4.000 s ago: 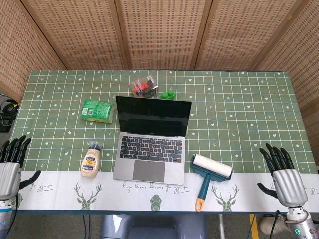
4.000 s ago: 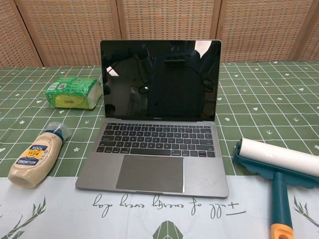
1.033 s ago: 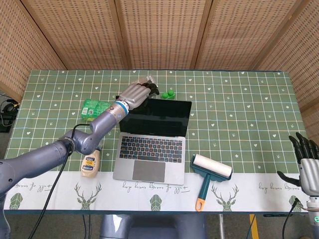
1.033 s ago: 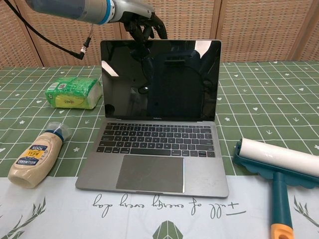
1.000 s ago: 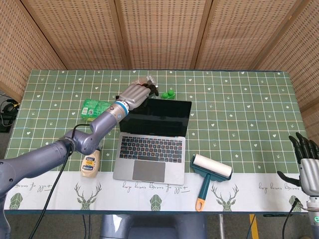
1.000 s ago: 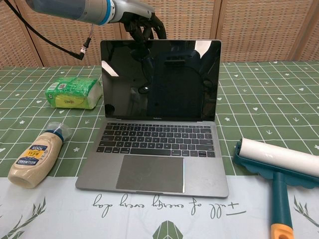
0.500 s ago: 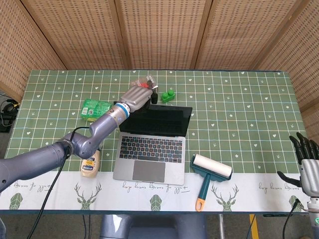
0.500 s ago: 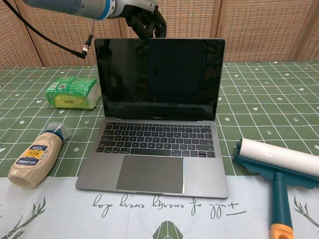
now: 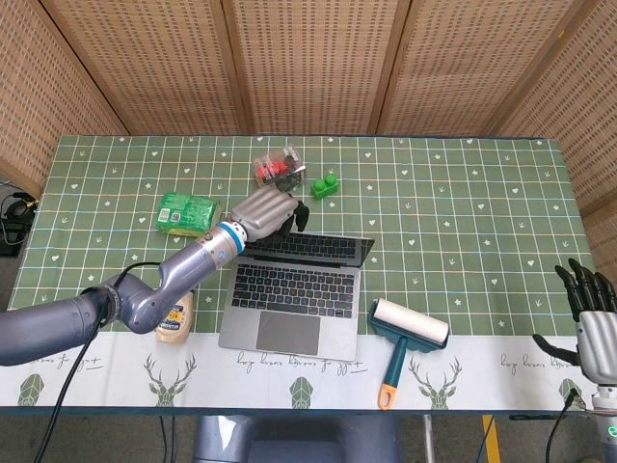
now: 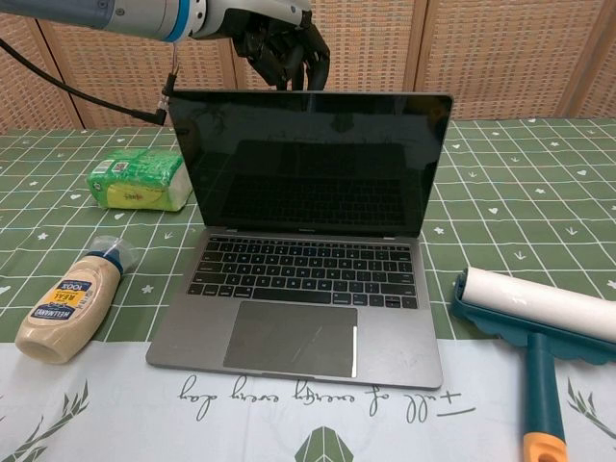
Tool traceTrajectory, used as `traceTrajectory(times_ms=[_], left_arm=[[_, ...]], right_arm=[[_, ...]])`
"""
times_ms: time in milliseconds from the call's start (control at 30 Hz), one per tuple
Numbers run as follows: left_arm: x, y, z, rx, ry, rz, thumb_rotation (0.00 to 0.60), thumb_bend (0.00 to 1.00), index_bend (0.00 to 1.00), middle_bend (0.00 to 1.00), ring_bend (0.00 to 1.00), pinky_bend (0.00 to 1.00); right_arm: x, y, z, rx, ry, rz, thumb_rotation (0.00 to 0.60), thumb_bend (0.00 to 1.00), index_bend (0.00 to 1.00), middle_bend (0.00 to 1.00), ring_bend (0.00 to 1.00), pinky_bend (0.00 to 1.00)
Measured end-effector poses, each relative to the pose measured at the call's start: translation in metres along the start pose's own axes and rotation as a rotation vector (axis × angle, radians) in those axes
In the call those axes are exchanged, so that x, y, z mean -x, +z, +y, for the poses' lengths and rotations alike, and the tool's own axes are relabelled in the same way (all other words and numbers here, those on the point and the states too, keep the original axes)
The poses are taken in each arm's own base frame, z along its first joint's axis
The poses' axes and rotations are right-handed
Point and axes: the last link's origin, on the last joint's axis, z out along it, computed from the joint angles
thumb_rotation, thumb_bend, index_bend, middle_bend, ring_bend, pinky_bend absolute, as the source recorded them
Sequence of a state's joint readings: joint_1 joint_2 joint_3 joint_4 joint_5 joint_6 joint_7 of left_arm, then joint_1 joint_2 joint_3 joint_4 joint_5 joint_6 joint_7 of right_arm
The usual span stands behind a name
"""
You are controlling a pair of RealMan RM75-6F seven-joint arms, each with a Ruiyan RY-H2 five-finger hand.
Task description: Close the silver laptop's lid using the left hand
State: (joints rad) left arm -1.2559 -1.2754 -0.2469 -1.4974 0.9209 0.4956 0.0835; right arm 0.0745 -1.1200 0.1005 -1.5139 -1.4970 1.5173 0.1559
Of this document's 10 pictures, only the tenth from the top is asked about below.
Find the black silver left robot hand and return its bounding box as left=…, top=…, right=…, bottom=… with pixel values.
left=192, top=0, right=333, bottom=92

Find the silver laptop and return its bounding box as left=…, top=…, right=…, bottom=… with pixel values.
left=145, top=89, right=455, bottom=390

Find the green tissue pack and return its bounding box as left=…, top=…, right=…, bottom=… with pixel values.
left=85, top=147, right=194, bottom=213

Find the green grid tablecloth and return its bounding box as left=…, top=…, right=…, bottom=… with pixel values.
left=0, top=117, right=616, bottom=462

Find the mayonnaise squeeze bottle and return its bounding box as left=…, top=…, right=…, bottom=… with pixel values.
left=13, top=235, right=141, bottom=366

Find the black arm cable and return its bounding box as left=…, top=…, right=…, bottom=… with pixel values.
left=0, top=38, right=180, bottom=127

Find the teal lint roller orange handle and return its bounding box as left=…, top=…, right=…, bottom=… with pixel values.
left=449, top=267, right=616, bottom=462

